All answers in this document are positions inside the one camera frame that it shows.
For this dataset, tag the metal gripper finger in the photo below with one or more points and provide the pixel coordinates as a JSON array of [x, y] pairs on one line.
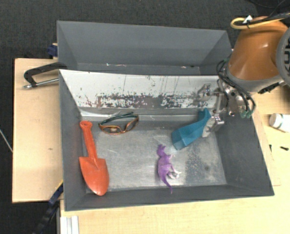
[[204, 91], [215, 123]]

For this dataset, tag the white plastic jar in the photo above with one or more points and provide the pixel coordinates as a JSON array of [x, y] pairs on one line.
[[281, 122]]

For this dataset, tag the purple toy dinosaur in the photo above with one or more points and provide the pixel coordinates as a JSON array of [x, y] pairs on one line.
[[164, 166]]

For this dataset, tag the small black screw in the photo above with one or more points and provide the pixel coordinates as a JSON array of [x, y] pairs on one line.
[[284, 148]]

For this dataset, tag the grey metal bin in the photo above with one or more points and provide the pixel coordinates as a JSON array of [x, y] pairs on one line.
[[140, 155]]

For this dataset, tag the brown sunglasses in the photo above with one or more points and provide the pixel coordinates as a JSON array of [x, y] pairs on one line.
[[110, 130]]

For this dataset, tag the orange toy shovel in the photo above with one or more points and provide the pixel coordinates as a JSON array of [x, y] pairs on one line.
[[94, 172]]

